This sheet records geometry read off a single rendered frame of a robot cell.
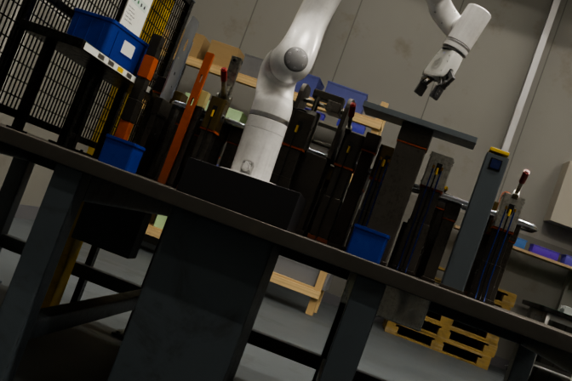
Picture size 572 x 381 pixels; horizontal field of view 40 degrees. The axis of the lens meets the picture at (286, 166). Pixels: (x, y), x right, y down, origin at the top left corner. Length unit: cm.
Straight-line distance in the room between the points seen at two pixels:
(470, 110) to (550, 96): 98
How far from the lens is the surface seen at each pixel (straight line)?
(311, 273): 761
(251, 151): 229
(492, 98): 1017
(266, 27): 914
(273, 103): 231
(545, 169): 1017
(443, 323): 899
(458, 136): 250
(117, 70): 278
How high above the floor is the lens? 71
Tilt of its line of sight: 4 degrees up
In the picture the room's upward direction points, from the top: 20 degrees clockwise
